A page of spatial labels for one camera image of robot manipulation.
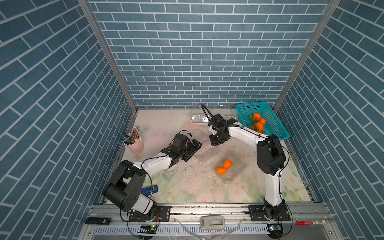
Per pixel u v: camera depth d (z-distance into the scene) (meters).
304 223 0.71
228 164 0.87
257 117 1.12
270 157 0.53
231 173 0.87
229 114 1.23
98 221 0.70
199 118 1.02
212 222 0.70
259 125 0.97
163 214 0.73
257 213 0.73
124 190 0.43
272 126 1.06
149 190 0.78
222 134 0.78
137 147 0.93
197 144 0.82
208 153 0.96
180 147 0.70
